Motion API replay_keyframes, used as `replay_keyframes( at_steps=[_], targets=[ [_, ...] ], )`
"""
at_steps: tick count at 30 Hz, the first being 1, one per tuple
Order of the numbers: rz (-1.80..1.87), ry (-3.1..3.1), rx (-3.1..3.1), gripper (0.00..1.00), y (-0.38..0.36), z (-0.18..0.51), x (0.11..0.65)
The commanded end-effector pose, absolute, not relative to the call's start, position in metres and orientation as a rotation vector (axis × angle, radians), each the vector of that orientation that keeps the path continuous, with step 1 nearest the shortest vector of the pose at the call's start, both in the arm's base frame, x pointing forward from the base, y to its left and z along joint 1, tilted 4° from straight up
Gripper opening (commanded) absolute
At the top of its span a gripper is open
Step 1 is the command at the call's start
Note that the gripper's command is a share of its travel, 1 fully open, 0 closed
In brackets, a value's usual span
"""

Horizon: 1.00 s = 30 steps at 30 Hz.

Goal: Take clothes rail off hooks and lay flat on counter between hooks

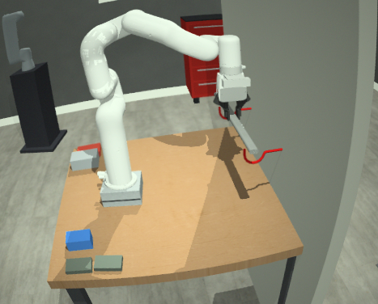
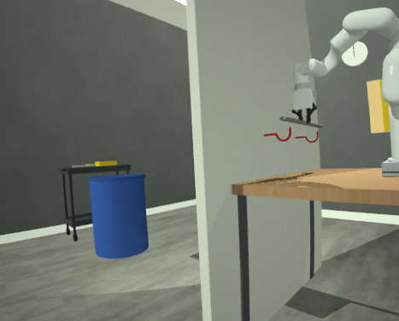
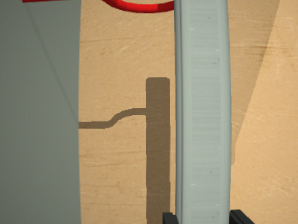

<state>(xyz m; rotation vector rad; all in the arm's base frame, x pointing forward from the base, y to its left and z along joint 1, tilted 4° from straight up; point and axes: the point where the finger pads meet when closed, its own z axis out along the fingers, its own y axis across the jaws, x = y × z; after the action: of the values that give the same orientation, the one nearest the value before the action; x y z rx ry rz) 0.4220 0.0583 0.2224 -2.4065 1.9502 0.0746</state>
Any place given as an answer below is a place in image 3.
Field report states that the grey wall panel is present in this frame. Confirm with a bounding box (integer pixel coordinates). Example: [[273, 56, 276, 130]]
[[0, 0, 82, 224]]

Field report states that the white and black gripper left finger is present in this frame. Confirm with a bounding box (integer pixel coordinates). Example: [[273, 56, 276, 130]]
[[163, 212, 179, 224]]

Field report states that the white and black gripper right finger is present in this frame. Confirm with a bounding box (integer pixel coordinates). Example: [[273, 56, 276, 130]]
[[229, 209, 255, 224]]

